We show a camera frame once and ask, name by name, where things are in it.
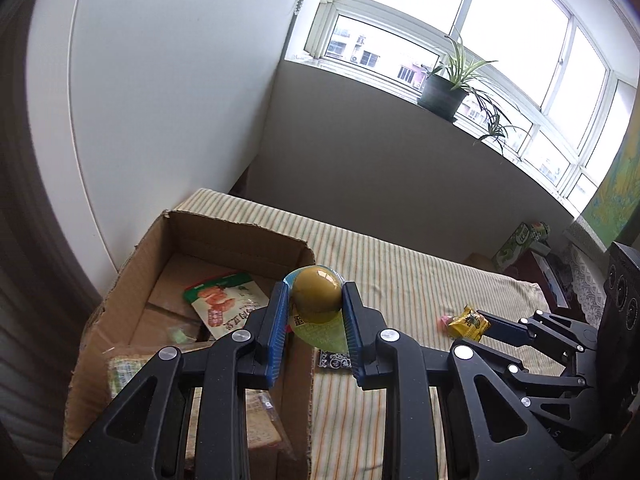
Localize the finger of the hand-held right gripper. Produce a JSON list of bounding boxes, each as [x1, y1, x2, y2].
[[492, 352, 592, 392], [475, 309, 599, 362]]

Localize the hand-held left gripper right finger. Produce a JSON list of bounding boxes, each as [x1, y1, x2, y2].
[[341, 282, 578, 480]]

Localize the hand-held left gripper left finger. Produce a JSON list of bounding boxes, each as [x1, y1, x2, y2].
[[54, 280, 293, 480]]

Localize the yellow snack packet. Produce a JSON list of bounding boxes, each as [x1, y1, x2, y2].
[[447, 306, 490, 343]]

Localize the yellow ball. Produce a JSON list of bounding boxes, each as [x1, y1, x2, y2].
[[284, 264, 350, 353]]

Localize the green jelly cup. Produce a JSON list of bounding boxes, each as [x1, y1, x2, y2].
[[167, 327, 201, 347]]

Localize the brown cardboard box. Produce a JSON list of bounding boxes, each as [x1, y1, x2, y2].
[[62, 210, 317, 480]]

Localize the clear pack of crackers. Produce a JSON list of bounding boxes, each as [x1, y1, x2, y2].
[[104, 354, 296, 461]]

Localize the black candy packet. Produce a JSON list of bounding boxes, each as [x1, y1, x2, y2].
[[317, 349, 353, 371]]

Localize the green and orange snack packet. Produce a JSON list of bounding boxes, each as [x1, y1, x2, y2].
[[183, 272, 271, 341]]

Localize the dark red box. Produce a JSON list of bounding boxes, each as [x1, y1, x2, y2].
[[505, 250, 571, 311]]

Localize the striped cloth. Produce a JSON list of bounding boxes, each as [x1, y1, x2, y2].
[[172, 188, 576, 480]]

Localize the white lace cloth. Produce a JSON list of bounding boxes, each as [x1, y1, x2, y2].
[[560, 230, 613, 331]]

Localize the green carton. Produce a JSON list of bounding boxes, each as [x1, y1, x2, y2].
[[492, 221, 550, 271]]

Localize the potted spider plant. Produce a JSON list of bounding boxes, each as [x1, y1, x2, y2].
[[417, 30, 528, 156]]

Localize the white wardrobe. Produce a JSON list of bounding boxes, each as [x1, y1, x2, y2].
[[25, 0, 301, 301]]

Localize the white framed window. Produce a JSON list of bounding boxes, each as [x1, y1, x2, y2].
[[285, 0, 640, 216]]

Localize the wall map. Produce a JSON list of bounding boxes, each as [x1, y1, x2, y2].
[[580, 130, 640, 251]]

